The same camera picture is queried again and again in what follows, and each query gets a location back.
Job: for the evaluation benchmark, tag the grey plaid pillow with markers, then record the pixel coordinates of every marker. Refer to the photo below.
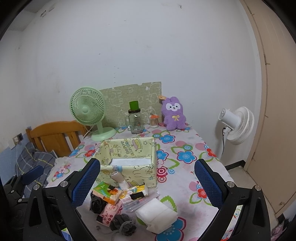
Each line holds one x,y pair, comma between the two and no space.
30,157

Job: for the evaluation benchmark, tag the pink tissue pack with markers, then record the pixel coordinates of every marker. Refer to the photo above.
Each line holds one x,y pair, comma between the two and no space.
108,214

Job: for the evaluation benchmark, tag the green cartoon cardboard panel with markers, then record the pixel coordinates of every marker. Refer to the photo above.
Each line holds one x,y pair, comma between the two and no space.
118,100

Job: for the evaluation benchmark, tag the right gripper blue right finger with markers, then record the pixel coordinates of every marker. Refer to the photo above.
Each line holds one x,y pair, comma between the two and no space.
253,222

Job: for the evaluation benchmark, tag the blue bed sheet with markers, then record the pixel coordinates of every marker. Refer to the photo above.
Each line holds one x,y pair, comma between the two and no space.
9,158

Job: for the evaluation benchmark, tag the green desk fan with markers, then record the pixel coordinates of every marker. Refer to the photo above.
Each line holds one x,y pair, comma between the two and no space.
88,107

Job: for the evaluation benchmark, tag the yellow cartoon fabric storage box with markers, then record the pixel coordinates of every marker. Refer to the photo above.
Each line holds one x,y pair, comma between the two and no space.
134,158

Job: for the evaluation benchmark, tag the clear plastic zip bag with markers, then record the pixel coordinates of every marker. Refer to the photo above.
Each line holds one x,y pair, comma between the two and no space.
136,204

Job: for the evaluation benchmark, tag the wall power socket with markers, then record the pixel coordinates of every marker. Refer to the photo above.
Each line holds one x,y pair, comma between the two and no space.
18,138

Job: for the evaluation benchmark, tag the wooden bed headboard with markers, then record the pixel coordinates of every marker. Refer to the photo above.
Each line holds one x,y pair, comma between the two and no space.
59,136

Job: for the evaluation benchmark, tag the green orange tissue pack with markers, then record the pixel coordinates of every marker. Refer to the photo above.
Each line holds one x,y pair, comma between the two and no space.
107,192

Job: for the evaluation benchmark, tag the dark grey sock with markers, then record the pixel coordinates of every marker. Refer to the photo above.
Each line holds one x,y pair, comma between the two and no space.
123,224

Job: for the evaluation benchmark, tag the purple plush bunny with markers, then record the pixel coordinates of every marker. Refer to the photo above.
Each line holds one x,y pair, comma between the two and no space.
172,111

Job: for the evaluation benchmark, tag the beige door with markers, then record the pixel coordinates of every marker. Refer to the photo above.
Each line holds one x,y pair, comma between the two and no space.
271,161

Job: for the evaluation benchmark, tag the green cup on jar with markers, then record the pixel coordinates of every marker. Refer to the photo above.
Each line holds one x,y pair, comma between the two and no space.
134,105

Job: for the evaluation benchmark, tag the floral tablecloth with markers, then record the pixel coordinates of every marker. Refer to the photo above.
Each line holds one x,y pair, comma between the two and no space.
177,184

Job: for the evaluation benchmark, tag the white floor fan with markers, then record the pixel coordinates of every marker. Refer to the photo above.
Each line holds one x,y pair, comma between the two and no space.
238,126

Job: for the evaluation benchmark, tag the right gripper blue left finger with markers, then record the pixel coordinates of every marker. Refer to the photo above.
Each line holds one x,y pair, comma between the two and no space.
52,209

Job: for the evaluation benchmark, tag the glass mason jar mug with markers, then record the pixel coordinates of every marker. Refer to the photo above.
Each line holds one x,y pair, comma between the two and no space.
135,121

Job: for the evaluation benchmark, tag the black plastic bag bundle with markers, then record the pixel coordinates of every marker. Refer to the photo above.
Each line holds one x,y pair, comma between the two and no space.
97,204

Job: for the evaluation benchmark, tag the white tissue pack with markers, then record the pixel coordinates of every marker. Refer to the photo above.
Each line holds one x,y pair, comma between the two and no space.
156,216

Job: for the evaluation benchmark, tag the yellow cartoon tissue pack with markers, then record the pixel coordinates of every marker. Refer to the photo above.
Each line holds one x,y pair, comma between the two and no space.
134,193

